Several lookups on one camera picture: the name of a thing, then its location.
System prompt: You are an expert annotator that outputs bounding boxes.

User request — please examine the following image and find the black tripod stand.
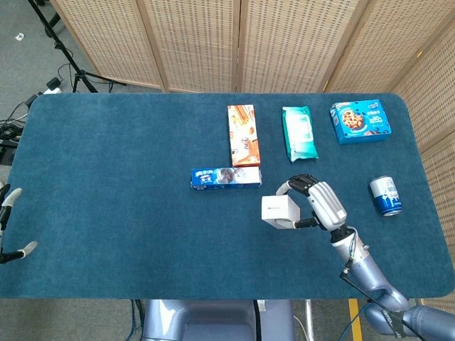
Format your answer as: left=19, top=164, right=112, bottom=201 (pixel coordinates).
left=28, top=0, right=127, bottom=94

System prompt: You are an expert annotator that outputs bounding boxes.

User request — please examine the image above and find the white power strip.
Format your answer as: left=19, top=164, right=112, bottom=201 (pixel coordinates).
left=42, top=77, right=63, bottom=95

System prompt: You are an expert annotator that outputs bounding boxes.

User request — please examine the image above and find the blue and white drink can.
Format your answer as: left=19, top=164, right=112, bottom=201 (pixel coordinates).
left=369, top=175, right=404, bottom=217

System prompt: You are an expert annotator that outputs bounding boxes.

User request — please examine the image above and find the green wet wipes pack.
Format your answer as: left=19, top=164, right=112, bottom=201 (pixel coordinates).
left=282, top=105, right=319, bottom=163

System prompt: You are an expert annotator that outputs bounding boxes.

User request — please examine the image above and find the blue velvet table cloth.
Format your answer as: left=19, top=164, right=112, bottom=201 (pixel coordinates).
left=0, top=92, right=449, bottom=300

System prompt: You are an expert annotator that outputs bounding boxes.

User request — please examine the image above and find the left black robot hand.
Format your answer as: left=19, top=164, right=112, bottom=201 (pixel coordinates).
left=0, top=183, right=38, bottom=266

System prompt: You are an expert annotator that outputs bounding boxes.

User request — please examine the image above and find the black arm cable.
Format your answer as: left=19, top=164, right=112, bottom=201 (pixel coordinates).
left=339, top=236, right=426, bottom=341

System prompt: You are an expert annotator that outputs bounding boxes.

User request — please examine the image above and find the blue chocolate chip cookie box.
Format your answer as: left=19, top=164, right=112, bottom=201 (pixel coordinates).
left=329, top=99, right=393, bottom=146

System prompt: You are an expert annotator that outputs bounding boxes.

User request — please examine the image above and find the white metal table leg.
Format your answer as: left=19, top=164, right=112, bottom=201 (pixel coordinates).
left=304, top=299, right=316, bottom=341

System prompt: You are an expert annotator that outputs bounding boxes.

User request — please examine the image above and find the blue cable under table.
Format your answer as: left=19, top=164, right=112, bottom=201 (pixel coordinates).
left=130, top=299, right=144, bottom=341

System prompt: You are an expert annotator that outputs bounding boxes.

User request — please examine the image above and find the white small box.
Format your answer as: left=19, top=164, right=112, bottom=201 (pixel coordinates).
left=261, top=195, right=301, bottom=230

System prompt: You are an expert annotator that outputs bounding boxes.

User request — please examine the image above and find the blue Oreo cookie pack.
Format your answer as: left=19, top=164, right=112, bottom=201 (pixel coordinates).
left=191, top=166, right=263, bottom=192

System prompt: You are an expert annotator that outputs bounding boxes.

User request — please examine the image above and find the orange wafer biscuit box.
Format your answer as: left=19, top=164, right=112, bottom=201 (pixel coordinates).
left=227, top=104, right=262, bottom=168

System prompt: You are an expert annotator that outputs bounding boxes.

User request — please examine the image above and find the black floor cable bundle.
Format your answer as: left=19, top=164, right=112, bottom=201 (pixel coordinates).
left=0, top=92, right=39, bottom=143

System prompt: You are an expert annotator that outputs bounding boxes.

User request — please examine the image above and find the woven wooden folding screen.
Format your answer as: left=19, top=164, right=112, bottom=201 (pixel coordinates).
left=49, top=0, right=455, bottom=314

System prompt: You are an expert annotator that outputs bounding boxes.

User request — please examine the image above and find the silver-blue robot torso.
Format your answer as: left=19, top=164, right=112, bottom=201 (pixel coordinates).
left=141, top=299, right=296, bottom=341

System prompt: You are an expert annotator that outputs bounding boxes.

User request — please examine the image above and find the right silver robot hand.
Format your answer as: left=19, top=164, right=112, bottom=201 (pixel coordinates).
left=275, top=173, right=348, bottom=232

